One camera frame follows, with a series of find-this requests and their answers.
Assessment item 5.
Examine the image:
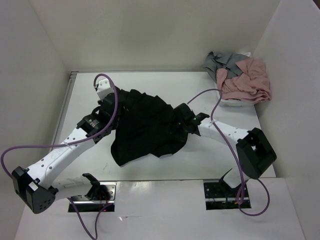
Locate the black pleated skirt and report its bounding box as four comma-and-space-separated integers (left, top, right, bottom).
110, 89, 188, 167

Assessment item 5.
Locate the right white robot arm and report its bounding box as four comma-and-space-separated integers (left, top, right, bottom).
172, 103, 277, 197

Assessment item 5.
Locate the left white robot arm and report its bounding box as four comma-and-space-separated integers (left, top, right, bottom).
11, 92, 120, 214

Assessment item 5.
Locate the white laundry basket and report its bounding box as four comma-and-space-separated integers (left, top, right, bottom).
214, 52, 253, 107

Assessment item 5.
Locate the grey skirt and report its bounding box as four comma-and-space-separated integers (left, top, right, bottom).
201, 51, 249, 83

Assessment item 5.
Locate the pink skirt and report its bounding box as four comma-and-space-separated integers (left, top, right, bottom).
216, 57, 272, 104

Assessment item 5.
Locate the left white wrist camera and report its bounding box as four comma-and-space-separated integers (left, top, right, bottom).
94, 78, 115, 100

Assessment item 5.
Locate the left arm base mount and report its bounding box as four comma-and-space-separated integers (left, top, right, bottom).
71, 182, 117, 213

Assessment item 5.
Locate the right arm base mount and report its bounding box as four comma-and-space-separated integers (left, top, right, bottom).
203, 180, 240, 211

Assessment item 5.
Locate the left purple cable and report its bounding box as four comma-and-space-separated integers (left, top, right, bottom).
0, 73, 120, 240

